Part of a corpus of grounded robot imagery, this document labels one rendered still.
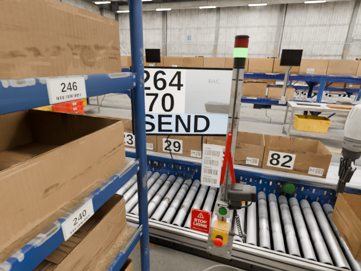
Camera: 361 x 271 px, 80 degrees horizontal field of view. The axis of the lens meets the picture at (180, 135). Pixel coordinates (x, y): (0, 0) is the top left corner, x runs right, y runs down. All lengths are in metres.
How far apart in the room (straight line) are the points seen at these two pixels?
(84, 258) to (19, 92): 0.35
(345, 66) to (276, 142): 4.61
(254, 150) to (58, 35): 1.36
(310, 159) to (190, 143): 0.79
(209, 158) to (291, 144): 1.03
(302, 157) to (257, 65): 4.57
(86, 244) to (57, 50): 0.36
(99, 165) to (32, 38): 0.24
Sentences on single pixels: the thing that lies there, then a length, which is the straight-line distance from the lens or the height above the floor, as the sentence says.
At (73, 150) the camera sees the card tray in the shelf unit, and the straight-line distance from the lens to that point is 0.39.
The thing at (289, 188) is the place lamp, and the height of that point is 0.82.
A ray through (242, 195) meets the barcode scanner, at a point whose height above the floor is 1.07.
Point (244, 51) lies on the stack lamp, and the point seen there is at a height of 1.61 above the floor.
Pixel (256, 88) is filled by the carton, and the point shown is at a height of 1.00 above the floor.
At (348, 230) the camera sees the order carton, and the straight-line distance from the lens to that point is 1.39.
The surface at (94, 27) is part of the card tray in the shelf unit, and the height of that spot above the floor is 1.62.
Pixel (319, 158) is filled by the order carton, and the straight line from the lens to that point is 1.61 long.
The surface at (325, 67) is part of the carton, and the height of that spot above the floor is 1.55.
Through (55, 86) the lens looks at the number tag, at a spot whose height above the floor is 1.53.
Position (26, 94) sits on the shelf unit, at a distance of 0.29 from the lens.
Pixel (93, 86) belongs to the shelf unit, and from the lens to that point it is 0.37.
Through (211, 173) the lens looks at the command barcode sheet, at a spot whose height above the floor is 1.11.
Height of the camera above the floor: 1.57
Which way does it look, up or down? 19 degrees down
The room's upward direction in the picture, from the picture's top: 1 degrees clockwise
